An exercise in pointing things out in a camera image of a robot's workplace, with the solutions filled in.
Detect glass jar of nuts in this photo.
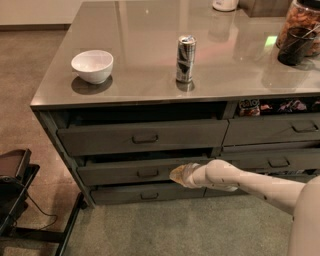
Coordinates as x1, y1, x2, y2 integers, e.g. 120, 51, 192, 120
276, 0, 320, 57

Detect black stand frame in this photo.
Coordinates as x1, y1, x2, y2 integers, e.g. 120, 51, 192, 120
0, 149, 87, 256

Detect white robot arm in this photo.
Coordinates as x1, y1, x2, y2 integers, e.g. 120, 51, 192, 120
169, 159, 320, 256

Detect snack packets in drawer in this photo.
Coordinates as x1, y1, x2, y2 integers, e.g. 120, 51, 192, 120
238, 97, 320, 117

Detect white container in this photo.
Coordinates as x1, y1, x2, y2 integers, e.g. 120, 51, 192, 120
212, 0, 239, 12

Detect white ceramic bowl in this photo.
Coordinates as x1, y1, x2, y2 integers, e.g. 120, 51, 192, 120
71, 50, 114, 84

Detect black cup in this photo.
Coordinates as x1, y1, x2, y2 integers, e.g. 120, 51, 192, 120
278, 27, 317, 66

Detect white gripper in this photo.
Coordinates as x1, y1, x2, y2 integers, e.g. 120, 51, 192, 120
169, 163, 208, 188

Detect silver drink can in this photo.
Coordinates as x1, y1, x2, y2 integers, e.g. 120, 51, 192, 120
176, 35, 197, 83

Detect grey drawer cabinet counter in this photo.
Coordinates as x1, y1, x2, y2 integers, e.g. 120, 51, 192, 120
31, 0, 320, 205

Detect black cable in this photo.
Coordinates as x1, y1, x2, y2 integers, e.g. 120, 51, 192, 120
24, 191, 59, 233

